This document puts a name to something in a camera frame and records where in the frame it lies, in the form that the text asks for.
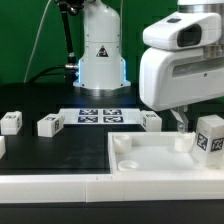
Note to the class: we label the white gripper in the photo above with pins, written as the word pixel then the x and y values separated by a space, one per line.
pixel 175 70

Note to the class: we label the white square table top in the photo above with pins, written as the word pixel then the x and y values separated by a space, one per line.
pixel 153 153

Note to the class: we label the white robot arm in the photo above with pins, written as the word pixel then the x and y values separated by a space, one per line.
pixel 102 70

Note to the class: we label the white marker tag sheet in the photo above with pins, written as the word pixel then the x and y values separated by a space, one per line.
pixel 96 116

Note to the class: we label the white left fence piece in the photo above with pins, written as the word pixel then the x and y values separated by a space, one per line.
pixel 2 146

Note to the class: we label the white front fence wall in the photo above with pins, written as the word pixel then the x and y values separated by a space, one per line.
pixel 110 188

